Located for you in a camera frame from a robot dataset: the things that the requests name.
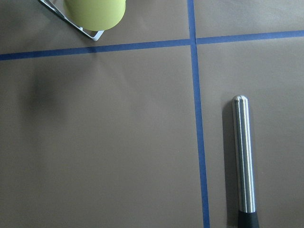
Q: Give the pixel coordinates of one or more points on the yellow-green cup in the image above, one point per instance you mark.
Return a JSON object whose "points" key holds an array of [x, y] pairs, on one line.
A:
{"points": [[95, 15]]}

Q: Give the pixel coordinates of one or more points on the steel muddler with black tip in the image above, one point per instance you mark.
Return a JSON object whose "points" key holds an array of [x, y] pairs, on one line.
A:
{"points": [[247, 212]]}

